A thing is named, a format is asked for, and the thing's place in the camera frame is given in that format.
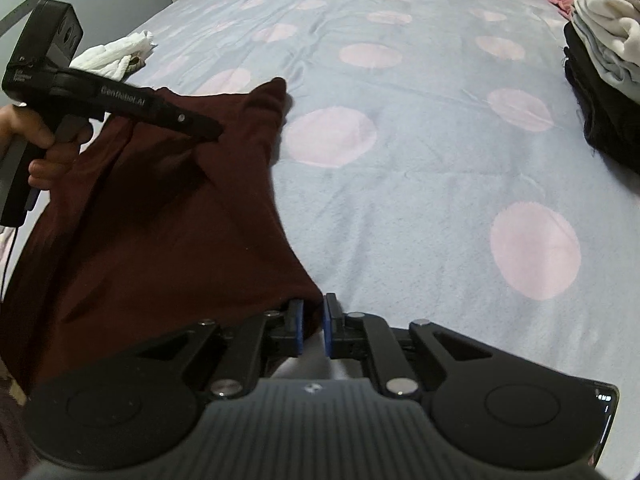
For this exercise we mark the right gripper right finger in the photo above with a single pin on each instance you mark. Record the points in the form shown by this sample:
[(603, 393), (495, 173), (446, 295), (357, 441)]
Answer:
[(380, 350)]

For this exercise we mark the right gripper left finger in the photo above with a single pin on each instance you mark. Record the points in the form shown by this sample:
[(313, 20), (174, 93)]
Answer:
[(255, 347)]

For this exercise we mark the dark maroon shirt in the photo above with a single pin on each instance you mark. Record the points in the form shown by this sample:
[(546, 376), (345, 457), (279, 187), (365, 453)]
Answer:
[(152, 231)]

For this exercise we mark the white crumpled garment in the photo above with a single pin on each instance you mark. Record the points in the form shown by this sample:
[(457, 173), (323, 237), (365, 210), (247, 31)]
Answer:
[(118, 59)]

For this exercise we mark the polka dot bed sheet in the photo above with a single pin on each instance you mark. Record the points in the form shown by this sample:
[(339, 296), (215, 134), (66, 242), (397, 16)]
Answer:
[(433, 166)]

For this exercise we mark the smartphone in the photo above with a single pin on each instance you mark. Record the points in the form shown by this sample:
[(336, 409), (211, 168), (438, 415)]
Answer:
[(608, 397)]

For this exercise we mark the black folded garment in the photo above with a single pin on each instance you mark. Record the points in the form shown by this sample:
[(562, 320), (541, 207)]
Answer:
[(611, 119)]

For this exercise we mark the white folded garment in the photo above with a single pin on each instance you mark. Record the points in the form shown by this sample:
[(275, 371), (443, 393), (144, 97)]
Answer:
[(610, 31)]

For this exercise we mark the grey wall plate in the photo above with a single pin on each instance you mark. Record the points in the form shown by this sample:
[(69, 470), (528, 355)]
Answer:
[(16, 15)]

